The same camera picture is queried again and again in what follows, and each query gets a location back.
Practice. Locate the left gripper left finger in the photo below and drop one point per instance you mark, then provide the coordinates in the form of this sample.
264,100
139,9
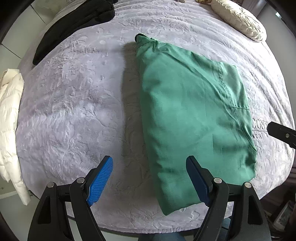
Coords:
50,220

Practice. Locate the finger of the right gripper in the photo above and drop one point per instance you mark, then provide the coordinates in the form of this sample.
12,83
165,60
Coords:
282,133

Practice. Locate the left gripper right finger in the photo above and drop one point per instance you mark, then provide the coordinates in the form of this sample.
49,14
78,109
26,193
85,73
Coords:
248,220

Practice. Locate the green garment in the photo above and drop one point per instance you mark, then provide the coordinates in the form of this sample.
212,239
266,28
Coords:
192,106

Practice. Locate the cream round ruffled pillow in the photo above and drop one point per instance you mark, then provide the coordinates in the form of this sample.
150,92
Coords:
240,19

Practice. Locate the lavender textured bedspread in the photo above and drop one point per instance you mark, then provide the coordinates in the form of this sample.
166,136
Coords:
81,103

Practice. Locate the white puffer jacket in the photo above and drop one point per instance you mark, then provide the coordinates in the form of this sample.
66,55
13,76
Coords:
11,94

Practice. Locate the beige crumpled blanket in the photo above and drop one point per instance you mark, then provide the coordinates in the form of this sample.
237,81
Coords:
204,1

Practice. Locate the black garment on bed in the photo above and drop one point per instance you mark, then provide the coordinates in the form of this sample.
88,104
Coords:
89,13

